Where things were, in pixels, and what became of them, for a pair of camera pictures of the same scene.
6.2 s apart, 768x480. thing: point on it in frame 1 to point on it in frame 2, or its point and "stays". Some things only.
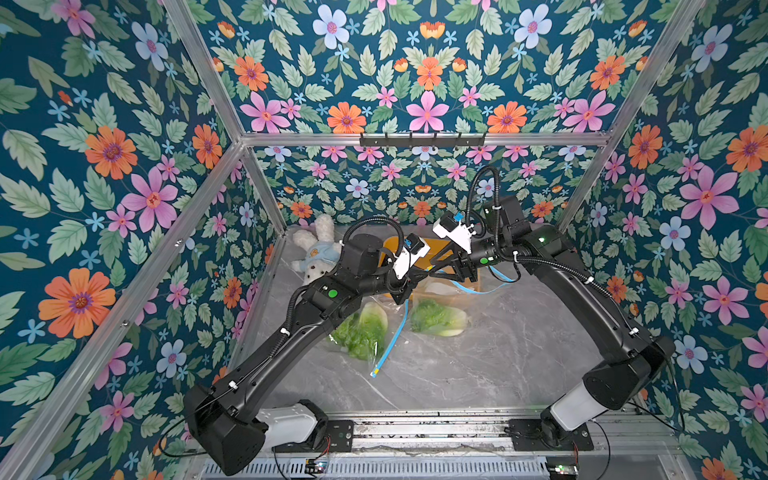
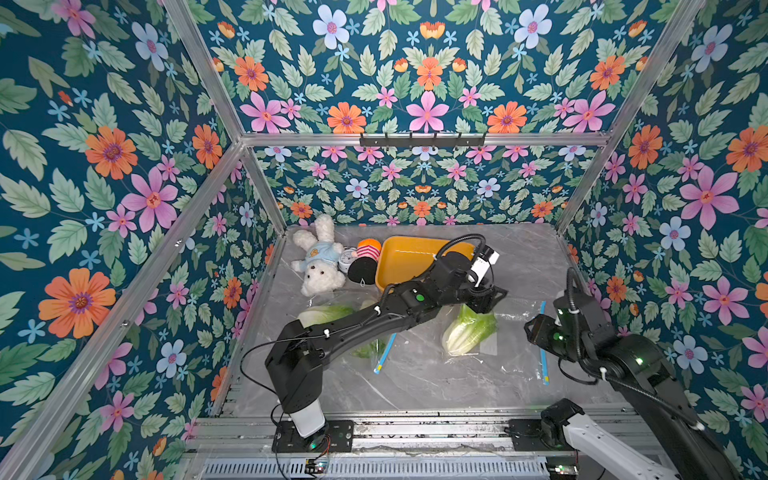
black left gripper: [403, 285] to [480, 298]
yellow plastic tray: [390, 244] stays
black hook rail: [422, 142] stays
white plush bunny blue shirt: [320, 248] stays
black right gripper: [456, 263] to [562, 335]
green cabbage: [431, 317] to [468, 330]
